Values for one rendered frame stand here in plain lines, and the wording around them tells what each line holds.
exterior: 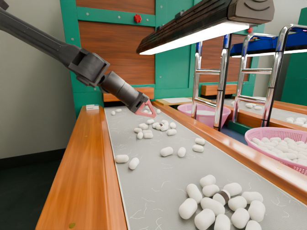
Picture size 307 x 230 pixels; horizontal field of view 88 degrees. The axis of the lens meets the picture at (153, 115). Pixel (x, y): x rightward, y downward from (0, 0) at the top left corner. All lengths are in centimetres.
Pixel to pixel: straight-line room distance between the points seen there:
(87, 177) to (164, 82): 84
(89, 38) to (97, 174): 79
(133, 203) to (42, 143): 181
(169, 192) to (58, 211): 19
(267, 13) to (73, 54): 43
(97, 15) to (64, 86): 103
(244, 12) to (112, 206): 36
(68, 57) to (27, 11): 148
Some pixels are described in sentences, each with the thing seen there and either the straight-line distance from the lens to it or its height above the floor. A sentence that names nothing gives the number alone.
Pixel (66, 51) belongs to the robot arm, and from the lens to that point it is 52.
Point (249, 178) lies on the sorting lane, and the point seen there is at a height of 74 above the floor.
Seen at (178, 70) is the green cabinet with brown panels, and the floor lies 96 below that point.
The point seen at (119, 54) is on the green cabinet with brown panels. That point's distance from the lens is 101.
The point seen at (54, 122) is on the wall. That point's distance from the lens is 197.
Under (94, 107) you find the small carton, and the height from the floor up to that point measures 78.
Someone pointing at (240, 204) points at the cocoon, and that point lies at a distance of 33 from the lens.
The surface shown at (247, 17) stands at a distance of 31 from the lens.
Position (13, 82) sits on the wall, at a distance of 196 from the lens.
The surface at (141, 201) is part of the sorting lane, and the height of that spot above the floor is 74.
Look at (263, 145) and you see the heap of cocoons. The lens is 61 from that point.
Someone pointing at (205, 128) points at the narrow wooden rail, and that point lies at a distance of 60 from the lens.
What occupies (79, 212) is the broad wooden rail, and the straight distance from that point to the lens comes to 30.
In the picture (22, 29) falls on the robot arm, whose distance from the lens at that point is 61.
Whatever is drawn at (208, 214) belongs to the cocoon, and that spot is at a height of 76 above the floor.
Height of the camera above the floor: 97
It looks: 16 degrees down
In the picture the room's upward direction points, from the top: straight up
